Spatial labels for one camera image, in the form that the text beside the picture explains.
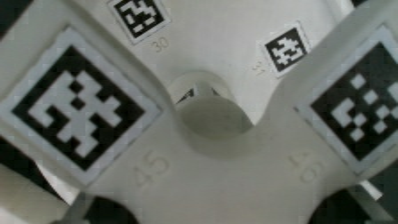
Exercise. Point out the white round table top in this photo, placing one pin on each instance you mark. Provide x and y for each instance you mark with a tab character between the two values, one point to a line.
223	41

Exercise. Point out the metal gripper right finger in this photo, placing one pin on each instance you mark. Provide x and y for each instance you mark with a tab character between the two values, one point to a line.
351	208

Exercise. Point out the white cylindrical table leg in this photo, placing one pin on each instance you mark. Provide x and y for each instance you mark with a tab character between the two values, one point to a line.
214	116

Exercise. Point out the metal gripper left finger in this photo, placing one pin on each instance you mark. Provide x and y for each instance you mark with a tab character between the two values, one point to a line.
97	210

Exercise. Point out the white cross-shaped table base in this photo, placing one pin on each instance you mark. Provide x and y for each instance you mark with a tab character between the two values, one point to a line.
91	122

